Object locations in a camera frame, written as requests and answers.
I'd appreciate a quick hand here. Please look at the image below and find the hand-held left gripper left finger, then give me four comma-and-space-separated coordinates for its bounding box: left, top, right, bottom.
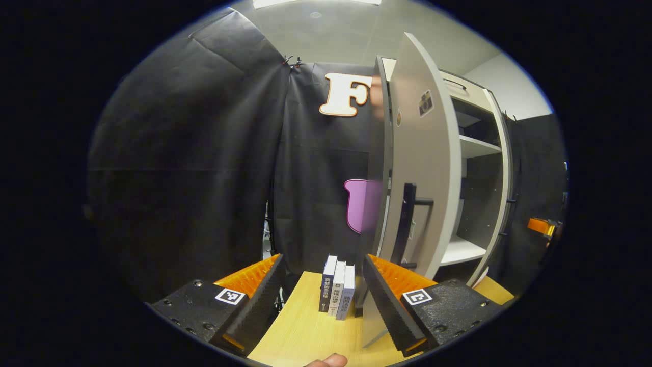
145, 253, 287, 357

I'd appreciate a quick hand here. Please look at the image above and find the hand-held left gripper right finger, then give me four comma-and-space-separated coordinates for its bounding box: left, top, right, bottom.
362, 253, 506, 357

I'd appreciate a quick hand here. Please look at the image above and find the white cabinet door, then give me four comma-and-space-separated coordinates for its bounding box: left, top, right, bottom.
363, 32, 464, 350
469, 88, 514, 287

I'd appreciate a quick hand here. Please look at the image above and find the white and grey cabinet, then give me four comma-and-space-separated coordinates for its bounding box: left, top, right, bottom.
379, 56, 515, 289

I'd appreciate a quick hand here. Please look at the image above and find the white cabinet drawer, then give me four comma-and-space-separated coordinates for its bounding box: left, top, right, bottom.
441, 70, 494, 101

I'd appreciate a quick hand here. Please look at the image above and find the dark spine book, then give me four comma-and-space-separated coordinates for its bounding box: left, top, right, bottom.
319, 255, 338, 313

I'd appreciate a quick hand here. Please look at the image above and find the ceiling light panel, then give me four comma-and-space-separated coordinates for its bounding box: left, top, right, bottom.
253, 0, 382, 9

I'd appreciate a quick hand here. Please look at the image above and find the black door handle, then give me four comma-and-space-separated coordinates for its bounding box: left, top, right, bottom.
389, 182, 435, 269
504, 181, 518, 238

